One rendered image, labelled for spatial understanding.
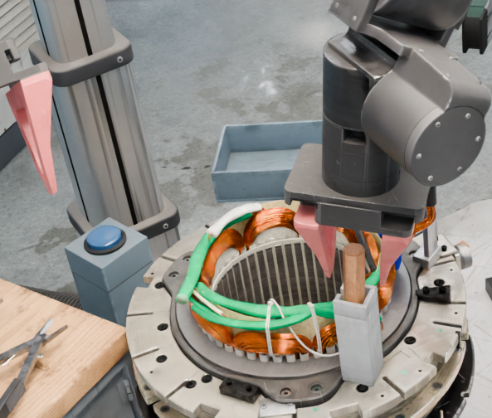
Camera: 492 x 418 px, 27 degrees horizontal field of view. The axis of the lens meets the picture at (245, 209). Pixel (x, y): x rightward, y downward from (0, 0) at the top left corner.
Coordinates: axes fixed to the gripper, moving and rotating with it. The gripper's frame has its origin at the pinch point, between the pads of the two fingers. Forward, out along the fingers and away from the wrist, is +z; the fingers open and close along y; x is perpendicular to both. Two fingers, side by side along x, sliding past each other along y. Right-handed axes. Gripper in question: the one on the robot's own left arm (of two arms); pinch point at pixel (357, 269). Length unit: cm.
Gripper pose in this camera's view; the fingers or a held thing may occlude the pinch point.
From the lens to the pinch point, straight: 82.7
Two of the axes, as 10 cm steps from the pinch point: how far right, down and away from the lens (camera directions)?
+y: 9.6, 1.4, -2.4
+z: 0.4, 8.0, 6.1
